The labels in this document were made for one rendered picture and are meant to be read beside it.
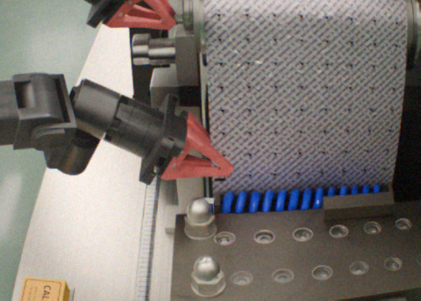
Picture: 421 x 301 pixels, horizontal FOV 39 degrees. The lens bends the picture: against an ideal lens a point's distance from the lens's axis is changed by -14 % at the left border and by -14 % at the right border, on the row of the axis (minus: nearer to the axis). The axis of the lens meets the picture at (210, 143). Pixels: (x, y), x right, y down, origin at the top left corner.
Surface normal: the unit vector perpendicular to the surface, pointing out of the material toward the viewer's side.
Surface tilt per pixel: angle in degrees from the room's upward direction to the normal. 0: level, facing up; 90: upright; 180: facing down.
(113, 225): 0
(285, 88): 90
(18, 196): 0
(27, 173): 0
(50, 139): 114
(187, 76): 90
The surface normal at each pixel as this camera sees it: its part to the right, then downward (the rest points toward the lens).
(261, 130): -0.01, 0.56
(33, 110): 0.38, -0.58
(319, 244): -0.04, -0.83
